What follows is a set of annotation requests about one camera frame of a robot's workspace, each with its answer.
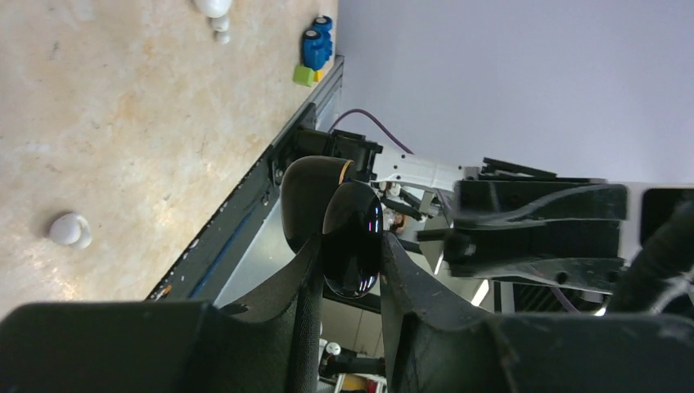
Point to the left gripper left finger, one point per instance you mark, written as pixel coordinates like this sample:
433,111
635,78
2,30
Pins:
266,341

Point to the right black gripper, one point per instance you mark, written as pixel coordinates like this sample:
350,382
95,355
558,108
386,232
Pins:
661,260

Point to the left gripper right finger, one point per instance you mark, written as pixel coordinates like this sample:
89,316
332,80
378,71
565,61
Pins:
435,341

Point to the black charging case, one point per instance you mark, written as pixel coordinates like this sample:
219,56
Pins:
322,196

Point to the white earbud near case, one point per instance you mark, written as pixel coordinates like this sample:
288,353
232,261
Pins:
220,26

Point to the white charging case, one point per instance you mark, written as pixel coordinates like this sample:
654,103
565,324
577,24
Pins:
213,8

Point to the white earbud centre table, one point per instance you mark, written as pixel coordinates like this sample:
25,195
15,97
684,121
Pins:
72,230

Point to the yellow cube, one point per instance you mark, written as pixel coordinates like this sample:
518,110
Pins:
319,75

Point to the green cube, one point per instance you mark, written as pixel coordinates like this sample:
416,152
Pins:
304,76

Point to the blue toy block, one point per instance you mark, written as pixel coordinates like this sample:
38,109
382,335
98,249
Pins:
316,44

